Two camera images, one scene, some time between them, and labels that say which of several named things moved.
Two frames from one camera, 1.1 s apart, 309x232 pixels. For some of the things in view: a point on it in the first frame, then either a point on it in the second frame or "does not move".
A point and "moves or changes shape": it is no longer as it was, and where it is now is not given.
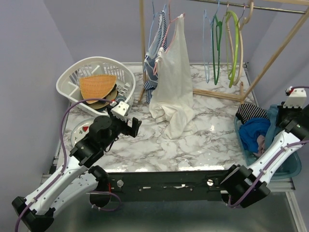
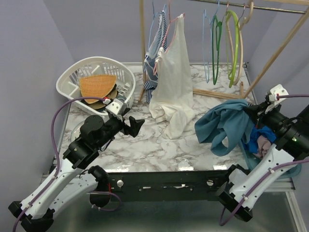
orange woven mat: [97, 86] does not move
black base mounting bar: [167, 185] does not move
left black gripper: [128, 130] does not move
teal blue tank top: [273, 130] moves or changes shape
